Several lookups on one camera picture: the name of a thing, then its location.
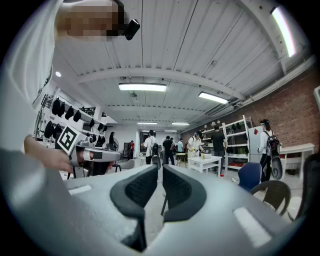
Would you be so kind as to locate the black office chair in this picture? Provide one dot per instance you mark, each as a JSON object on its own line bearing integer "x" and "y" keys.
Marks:
{"x": 311, "y": 180}

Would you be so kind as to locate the person's left forearm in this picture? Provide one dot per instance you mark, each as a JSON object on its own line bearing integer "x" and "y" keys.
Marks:
{"x": 37, "y": 150}

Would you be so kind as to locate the white shelving unit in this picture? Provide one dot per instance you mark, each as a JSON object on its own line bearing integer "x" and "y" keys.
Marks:
{"x": 237, "y": 135}

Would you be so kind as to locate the person's left hand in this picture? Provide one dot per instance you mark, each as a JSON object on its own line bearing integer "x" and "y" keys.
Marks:
{"x": 62, "y": 162}

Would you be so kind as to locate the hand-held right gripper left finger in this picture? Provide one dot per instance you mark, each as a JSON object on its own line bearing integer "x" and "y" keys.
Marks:
{"x": 135, "y": 192}

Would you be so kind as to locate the long ceiling light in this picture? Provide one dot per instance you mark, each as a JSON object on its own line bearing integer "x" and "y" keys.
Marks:
{"x": 142, "y": 87}
{"x": 283, "y": 31}
{"x": 213, "y": 97}

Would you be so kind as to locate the person's head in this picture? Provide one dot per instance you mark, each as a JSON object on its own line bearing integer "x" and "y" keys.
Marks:
{"x": 87, "y": 20}

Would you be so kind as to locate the round ceiling light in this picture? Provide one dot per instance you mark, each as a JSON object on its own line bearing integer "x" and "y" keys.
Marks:
{"x": 58, "y": 74}

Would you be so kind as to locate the white wall rack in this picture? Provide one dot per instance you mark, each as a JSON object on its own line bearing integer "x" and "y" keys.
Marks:
{"x": 85, "y": 115}

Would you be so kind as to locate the wooden stool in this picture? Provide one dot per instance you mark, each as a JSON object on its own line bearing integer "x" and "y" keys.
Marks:
{"x": 181, "y": 155}

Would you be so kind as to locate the white desk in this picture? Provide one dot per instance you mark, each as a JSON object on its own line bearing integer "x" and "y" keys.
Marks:
{"x": 297, "y": 148}

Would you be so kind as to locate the white table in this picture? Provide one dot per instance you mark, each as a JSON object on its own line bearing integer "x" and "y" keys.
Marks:
{"x": 205, "y": 161}

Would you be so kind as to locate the red paper tag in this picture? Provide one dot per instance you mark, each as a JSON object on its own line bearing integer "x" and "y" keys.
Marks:
{"x": 255, "y": 131}

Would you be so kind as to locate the dark wicker chair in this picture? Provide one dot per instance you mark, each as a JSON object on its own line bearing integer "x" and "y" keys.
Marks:
{"x": 275, "y": 192}

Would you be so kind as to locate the black backpack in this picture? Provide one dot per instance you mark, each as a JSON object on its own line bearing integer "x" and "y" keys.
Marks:
{"x": 273, "y": 145}

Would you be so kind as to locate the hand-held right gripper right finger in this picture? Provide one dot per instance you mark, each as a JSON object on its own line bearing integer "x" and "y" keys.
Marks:
{"x": 182, "y": 195}

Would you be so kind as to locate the person's white shirt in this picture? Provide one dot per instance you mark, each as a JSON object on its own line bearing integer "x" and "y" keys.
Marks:
{"x": 22, "y": 62}

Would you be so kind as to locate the white bowl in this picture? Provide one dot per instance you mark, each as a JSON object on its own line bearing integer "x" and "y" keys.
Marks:
{"x": 207, "y": 156}

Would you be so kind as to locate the gray fridge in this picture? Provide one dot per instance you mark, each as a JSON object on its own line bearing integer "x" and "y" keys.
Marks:
{"x": 255, "y": 145}

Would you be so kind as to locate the wall rack of black caps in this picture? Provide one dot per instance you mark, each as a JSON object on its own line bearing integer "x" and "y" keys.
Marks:
{"x": 56, "y": 107}

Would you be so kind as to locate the yellow bottle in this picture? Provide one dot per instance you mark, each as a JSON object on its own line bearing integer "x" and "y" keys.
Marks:
{"x": 202, "y": 157}

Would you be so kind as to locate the black head-worn camera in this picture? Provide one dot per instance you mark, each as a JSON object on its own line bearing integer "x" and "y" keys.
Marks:
{"x": 132, "y": 29}

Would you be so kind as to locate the blue chair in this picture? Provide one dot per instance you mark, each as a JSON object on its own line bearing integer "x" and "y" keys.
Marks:
{"x": 250, "y": 175}

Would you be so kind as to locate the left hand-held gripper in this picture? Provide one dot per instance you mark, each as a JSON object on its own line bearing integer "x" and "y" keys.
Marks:
{"x": 77, "y": 147}

